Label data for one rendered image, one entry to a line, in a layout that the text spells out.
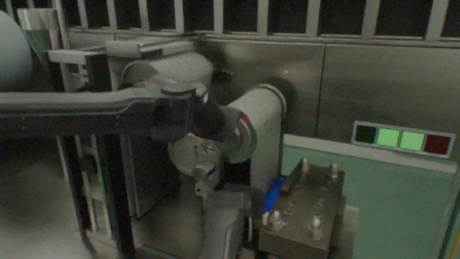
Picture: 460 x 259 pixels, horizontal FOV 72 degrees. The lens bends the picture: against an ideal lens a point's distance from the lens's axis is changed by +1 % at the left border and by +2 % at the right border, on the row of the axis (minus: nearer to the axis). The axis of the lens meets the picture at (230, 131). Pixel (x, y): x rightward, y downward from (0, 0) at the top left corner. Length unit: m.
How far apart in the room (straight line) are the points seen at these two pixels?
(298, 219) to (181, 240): 0.35
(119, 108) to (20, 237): 0.77
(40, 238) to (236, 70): 0.79
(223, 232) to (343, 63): 0.64
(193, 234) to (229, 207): 0.45
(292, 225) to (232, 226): 0.33
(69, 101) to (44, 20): 0.75
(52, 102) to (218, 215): 0.30
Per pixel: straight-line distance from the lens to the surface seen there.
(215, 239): 0.50
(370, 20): 0.97
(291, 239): 0.79
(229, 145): 0.74
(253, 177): 0.79
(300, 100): 1.02
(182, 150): 0.84
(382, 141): 1.02
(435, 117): 1.01
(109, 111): 0.45
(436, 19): 0.97
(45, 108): 0.44
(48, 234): 1.13
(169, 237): 1.00
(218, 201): 0.57
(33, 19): 1.19
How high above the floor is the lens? 1.54
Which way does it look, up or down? 22 degrees down
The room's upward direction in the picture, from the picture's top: straight up
